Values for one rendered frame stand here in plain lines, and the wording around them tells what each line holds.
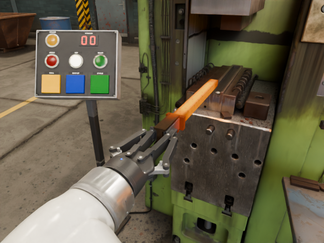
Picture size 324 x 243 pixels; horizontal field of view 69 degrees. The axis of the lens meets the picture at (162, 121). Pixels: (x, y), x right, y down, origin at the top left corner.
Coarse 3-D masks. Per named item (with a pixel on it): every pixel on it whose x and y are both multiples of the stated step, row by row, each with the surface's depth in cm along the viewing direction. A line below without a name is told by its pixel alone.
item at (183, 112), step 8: (216, 80) 84; (200, 88) 76; (208, 88) 76; (192, 96) 69; (200, 96) 70; (184, 104) 64; (192, 104) 64; (200, 104) 70; (168, 112) 58; (176, 112) 59; (184, 112) 59; (192, 112) 64; (168, 120) 53; (184, 120) 56; (160, 128) 50; (184, 128) 58; (160, 136) 50
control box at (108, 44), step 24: (48, 48) 97; (72, 48) 97; (96, 48) 97; (120, 48) 102; (48, 72) 97; (72, 72) 97; (96, 72) 96; (120, 72) 102; (48, 96) 97; (72, 96) 97; (96, 96) 96; (120, 96) 103
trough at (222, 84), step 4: (232, 68) 122; (236, 68) 124; (228, 72) 114; (232, 72) 118; (224, 76) 108; (228, 76) 112; (232, 76) 112; (224, 80) 107; (228, 80) 107; (220, 84) 102; (224, 84) 102; (216, 88) 98; (220, 88) 98; (212, 92) 93; (220, 92) 94
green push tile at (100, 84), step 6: (96, 78) 96; (102, 78) 96; (108, 78) 96; (96, 84) 96; (102, 84) 96; (108, 84) 96; (90, 90) 96; (96, 90) 96; (102, 90) 96; (108, 90) 96
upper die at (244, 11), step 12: (192, 0) 81; (204, 0) 80; (216, 0) 78; (228, 0) 77; (240, 0) 75; (252, 0) 75; (264, 0) 105; (192, 12) 83; (204, 12) 81; (216, 12) 80; (228, 12) 78; (240, 12) 76; (252, 12) 80
